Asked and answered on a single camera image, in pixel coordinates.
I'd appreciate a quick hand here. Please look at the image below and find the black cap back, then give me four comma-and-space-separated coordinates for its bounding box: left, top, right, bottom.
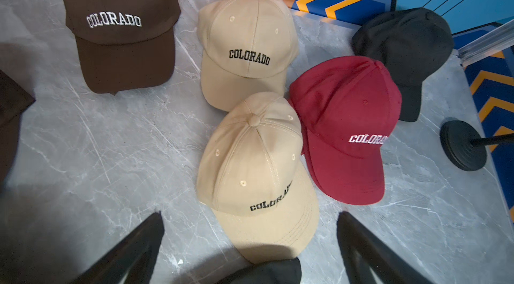
352, 8, 454, 122

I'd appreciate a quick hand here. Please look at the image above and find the beige cap back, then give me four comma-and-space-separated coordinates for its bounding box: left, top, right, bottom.
197, 0, 298, 112

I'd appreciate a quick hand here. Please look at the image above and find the beige cap centre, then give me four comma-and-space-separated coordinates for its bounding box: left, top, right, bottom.
196, 92, 319, 264

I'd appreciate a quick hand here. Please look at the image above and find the maroon cap front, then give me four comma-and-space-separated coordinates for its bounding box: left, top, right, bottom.
289, 56, 402, 206

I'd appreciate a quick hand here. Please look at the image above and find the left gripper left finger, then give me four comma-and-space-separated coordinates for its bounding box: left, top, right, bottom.
72, 212, 165, 283

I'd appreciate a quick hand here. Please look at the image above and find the beige cap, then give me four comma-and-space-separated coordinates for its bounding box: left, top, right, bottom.
197, 0, 298, 112
196, 92, 319, 264

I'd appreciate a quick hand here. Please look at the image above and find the brown cap back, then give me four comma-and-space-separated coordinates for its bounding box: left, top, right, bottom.
63, 0, 181, 95

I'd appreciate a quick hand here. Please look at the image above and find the black microphone stand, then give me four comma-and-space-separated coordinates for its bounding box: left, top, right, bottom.
440, 120, 513, 171

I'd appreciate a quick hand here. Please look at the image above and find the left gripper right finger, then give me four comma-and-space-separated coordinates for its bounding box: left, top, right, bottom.
337, 212, 430, 283

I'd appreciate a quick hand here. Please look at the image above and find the brown cap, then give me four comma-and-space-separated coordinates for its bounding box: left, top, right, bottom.
63, 0, 181, 95
1, 71, 36, 186

